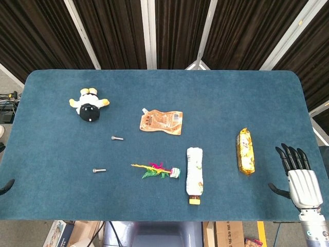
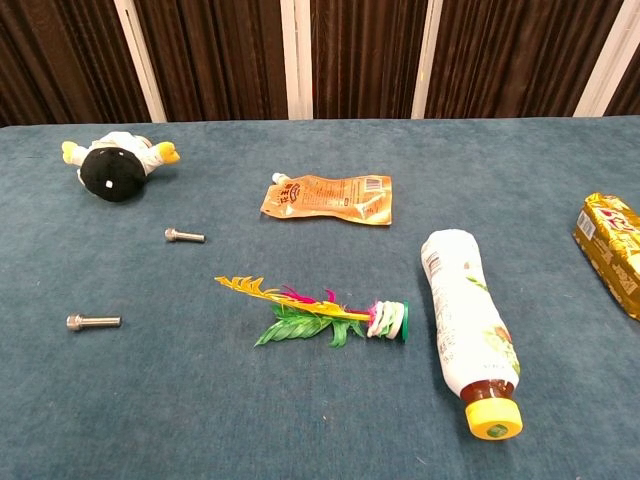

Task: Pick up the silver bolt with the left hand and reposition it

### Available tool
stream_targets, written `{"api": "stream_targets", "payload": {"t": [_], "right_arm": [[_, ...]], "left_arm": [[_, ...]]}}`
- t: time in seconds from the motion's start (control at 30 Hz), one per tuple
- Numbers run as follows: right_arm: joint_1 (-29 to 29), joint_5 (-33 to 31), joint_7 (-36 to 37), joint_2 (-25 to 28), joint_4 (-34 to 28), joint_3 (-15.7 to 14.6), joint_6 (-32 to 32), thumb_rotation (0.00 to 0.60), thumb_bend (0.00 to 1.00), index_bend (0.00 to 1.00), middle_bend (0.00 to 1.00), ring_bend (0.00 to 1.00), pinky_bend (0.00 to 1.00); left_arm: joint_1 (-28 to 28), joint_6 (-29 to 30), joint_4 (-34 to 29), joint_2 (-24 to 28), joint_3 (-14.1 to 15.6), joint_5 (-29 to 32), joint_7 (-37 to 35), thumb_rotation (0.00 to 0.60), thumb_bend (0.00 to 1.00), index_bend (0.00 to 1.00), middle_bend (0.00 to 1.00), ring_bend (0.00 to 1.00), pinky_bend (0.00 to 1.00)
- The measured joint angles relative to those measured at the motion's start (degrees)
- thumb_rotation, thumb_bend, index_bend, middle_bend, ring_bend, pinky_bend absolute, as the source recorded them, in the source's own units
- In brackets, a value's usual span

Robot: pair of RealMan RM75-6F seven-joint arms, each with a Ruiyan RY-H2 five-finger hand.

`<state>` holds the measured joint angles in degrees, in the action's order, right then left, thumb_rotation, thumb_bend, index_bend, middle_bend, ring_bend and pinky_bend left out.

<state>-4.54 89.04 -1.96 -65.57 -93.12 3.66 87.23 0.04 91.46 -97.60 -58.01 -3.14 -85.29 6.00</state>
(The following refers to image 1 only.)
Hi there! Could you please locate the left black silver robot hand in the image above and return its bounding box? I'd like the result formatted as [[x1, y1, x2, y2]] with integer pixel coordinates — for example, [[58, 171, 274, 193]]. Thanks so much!
[[0, 179, 15, 196]]

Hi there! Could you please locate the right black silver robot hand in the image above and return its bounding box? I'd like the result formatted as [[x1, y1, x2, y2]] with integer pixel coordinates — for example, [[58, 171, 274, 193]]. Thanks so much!
[[268, 143, 323, 212]]

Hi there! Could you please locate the golden snack package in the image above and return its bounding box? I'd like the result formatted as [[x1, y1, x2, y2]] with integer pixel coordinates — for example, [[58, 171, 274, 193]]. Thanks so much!
[[236, 127, 255, 177]]

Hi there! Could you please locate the white picture-printed box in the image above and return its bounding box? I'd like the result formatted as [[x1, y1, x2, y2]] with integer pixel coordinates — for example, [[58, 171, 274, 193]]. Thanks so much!
[[42, 220, 75, 247]]

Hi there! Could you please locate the colourful snack packet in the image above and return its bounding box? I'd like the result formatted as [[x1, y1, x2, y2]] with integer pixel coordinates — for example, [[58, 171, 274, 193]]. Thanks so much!
[[244, 238, 263, 247]]

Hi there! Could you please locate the plain brown cardboard box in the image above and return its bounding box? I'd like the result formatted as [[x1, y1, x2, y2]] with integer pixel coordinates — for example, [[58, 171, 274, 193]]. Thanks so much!
[[67, 221, 103, 247]]

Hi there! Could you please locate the brown cardboard box with print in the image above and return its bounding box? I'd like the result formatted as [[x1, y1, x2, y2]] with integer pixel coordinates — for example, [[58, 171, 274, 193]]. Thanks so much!
[[203, 221, 245, 247]]

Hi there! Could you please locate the black white yellow plush toy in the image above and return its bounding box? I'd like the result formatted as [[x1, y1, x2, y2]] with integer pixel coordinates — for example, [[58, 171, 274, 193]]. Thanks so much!
[[68, 87, 111, 123]]

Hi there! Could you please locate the white label bottle yellow cap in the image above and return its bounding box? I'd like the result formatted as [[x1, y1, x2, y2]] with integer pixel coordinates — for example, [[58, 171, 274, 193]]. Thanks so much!
[[186, 147, 205, 205]]

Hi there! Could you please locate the colourful feather shuttlecock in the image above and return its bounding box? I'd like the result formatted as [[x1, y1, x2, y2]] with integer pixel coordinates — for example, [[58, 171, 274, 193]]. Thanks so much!
[[131, 162, 181, 180]]

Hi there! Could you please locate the blue felt table cover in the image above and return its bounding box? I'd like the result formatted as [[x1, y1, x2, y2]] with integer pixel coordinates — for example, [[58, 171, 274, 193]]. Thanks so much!
[[0, 69, 329, 222]]

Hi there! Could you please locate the grey robot torso base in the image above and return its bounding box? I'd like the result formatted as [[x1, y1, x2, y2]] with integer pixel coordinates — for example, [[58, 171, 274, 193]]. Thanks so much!
[[102, 221, 204, 247]]

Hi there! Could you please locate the orange sauce spout pouch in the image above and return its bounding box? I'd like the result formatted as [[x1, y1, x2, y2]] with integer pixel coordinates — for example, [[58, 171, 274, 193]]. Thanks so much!
[[139, 108, 184, 135]]

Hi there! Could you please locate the dark brown curtain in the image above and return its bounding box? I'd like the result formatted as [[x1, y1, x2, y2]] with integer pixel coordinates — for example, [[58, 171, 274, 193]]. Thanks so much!
[[0, 0, 329, 134]]

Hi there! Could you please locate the black equipment with cables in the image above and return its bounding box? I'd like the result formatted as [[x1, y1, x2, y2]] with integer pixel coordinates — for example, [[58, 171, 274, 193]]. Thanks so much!
[[0, 91, 22, 124]]

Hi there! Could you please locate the white frame post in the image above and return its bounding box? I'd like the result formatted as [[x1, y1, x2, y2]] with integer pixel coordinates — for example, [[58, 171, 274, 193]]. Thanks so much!
[[259, 0, 319, 70], [185, 0, 219, 70], [140, 0, 157, 69], [63, 0, 101, 70]]

